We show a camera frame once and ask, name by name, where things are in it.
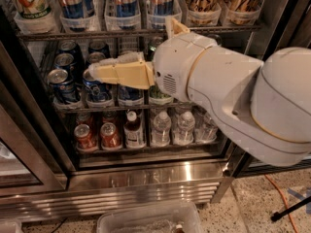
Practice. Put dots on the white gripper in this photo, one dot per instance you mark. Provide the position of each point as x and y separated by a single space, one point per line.
175 65

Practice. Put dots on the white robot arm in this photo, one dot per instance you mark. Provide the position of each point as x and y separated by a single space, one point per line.
264 107

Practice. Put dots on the green can front left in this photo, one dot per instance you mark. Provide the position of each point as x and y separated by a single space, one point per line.
156 93

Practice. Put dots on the blue Pepsi can front right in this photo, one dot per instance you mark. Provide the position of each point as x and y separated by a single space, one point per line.
129 93

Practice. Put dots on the blue pepsi can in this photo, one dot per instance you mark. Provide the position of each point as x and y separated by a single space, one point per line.
68 62
129 93
94 57
63 86
97 90

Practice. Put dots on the blue Pepsi can front middle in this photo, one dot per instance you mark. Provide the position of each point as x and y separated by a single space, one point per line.
97 90

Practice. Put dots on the Red Bull can left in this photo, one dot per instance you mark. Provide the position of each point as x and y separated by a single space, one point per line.
76 9

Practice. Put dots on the blue Pepsi can front left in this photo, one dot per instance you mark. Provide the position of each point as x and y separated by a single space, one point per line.
63 86

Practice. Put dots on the fridge glass door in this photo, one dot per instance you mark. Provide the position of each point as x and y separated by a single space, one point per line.
283 23

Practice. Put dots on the stainless steel fridge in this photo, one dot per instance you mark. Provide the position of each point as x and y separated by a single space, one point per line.
66 182

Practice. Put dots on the brown drink bottle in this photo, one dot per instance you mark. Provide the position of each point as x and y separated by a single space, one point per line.
134 135

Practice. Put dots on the water bottle right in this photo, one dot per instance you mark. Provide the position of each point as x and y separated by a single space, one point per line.
205 129

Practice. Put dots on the clear plastic bin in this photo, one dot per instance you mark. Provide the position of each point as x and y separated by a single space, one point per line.
157 218

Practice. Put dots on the black stand leg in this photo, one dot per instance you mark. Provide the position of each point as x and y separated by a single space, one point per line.
276 216

